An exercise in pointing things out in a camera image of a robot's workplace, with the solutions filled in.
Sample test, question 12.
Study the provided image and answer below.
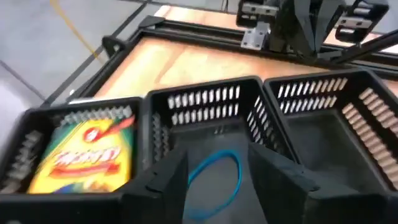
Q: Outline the Crayola crayon box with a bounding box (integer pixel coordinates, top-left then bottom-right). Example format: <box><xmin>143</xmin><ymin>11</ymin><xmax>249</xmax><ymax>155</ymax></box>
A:
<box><xmin>26</xmin><ymin>114</ymin><xmax>137</xmax><ymax>195</ymax></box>

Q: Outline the black slotted plastic basket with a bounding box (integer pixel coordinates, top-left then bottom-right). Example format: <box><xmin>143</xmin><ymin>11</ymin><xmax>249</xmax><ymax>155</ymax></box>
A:
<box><xmin>0</xmin><ymin>96</ymin><xmax>147</xmax><ymax>203</ymax></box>
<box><xmin>262</xmin><ymin>68</ymin><xmax>398</xmax><ymax>192</ymax></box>
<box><xmin>142</xmin><ymin>75</ymin><xmax>301</xmax><ymax>224</ymax></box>

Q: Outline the silver metal bracket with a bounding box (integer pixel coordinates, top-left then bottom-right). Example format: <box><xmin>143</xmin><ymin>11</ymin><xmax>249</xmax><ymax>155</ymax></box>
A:
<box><xmin>240</xmin><ymin>22</ymin><xmax>271</xmax><ymax>51</ymax></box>

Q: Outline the yellow hanging cable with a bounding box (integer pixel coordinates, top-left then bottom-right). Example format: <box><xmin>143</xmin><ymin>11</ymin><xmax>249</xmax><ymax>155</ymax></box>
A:
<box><xmin>49</xmin><ymin>0</ymin><xmax>101</xmax><ymax>60</ymax></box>

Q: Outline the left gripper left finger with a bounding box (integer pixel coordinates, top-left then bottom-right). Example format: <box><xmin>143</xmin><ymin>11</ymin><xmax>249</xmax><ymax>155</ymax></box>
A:
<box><xmin>0</xmin><ymin>146</ymin><xmax>190</xmax><ymax>224</ymax></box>

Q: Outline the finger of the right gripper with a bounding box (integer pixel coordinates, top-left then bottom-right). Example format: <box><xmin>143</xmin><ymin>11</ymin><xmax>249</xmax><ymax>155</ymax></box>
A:
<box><xmin>310</xmin><ymin>12</ymin><xmax>343</xmax><ymax>57</ymax></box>
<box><xmin>269</xmin><ymin>12</ymin><xmax>315</xmax><ymax>59</ymax></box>

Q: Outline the blue rubber band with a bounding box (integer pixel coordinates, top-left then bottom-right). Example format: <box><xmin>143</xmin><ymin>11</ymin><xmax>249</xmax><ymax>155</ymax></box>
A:
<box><xmin>186</xmin><ymin>149</ymin><xmax>244</xmax><ymax>221</ymax></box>

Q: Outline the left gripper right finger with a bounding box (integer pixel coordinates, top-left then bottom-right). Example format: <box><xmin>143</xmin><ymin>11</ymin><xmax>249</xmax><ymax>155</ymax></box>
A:
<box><xmin>248</xmin><ymin>142</ymin><xmax>398</xmax><ymax>224</ymax></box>

